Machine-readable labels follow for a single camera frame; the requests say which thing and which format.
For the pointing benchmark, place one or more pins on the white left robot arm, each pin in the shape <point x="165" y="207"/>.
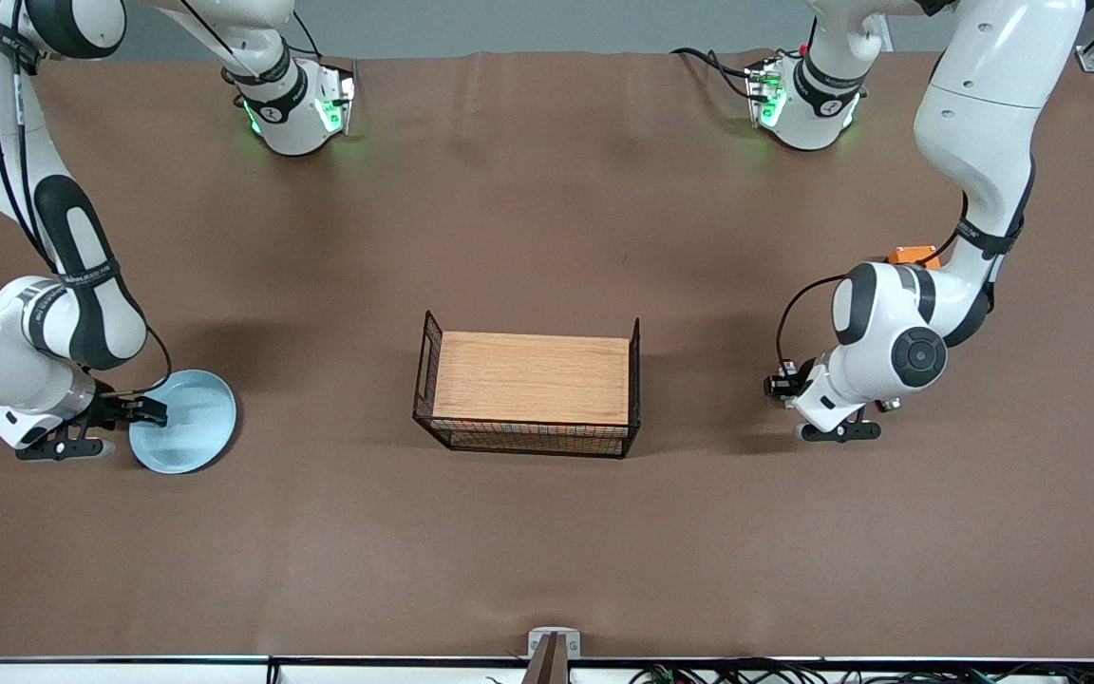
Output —
<point x="984" y="114"/>

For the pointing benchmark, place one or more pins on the light blue round plate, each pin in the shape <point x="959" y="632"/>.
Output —
<point x="191" y="427"/>

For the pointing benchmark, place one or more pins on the orange button enclosure box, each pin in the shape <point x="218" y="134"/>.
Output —
<point x="910" y="255"/>

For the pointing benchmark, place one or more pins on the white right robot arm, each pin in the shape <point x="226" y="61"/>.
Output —
<point x="82" y="313"/>

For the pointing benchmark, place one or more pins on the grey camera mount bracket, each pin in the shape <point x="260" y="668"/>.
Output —
<point x="536" y="646"/>

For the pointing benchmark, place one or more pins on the small orange grey contact block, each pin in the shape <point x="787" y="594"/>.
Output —
<point x="890" y="406"/>

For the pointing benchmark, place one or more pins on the white table edge rail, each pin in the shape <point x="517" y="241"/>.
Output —
<point x="129" y="673"/>

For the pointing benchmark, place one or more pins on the brown table cover mat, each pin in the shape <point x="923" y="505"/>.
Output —
<point x="509" y="551"/>

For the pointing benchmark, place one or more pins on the light wooden board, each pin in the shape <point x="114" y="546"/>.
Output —
<point x="528" y="375"/>

